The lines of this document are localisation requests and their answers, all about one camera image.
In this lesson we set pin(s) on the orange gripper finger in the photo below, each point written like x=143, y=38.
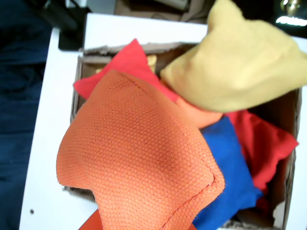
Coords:
x=94, y=222

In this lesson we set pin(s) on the orange bean bag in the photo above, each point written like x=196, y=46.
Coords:
x=201, y=117
x=134, y=143

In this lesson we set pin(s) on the blue bean bag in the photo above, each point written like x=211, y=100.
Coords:
x=227, y=167

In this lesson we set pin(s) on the red bean bag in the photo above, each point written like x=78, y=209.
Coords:
x=261, y=143
x=129, y=64

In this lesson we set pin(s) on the cardboard box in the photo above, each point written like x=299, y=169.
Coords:
x=287, y=112

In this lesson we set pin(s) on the person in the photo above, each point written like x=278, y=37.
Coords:
x=19, y=119

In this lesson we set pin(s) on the black table clamp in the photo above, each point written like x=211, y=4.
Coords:
x=72, y=36

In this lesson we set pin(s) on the shiny metal object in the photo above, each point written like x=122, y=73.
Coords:
x=290, y=8

